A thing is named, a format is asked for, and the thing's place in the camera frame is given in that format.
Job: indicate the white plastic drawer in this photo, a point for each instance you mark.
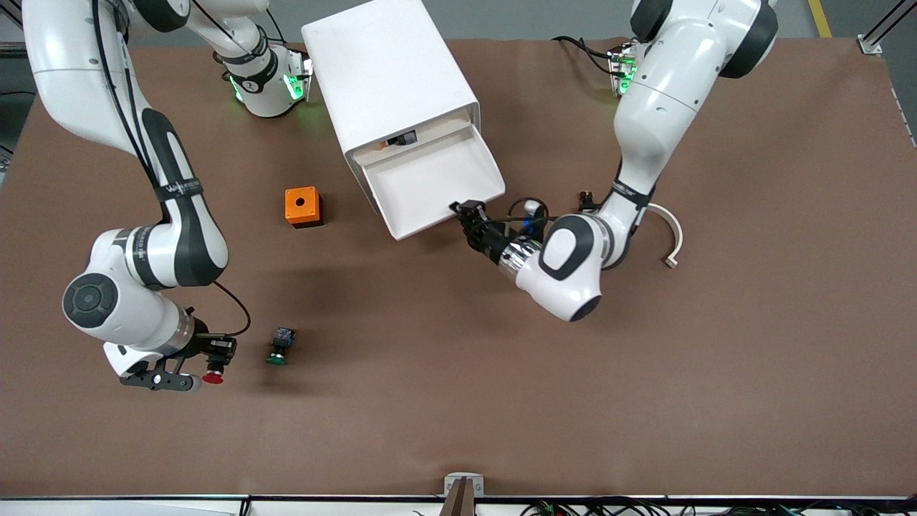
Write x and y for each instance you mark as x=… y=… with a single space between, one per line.
x=430 y=186

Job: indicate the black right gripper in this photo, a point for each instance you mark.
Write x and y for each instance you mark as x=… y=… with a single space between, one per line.
x=203 y=344

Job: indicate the white semicircular pipe clamp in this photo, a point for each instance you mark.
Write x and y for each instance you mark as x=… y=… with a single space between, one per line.
x=677 y=233

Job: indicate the silver aluminium frame profile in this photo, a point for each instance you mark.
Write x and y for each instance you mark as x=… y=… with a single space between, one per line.
x=877 y=36

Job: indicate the orange button enclosure box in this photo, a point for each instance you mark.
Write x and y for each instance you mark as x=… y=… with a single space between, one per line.
x=301 y=204

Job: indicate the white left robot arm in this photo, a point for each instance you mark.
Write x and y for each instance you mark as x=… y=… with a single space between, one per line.
x=666 y=93

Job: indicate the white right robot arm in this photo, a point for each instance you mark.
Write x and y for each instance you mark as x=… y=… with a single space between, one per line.
x=71 y=72

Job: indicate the grey metal bracket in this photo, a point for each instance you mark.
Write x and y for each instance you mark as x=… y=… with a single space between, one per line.
x=463 y=486

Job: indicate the white square push button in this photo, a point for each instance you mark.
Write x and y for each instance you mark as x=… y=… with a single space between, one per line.
x=586 y=197

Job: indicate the green push button switch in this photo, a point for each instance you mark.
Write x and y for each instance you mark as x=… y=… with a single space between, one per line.
x=281 y=345

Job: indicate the white drawer cabinet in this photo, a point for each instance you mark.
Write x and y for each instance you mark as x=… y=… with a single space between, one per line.
x=387 y=72

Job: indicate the red push button switch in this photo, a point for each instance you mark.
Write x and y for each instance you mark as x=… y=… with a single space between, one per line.
x=212 y=378

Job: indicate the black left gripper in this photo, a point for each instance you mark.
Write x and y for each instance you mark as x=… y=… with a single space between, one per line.
x=490 y=242

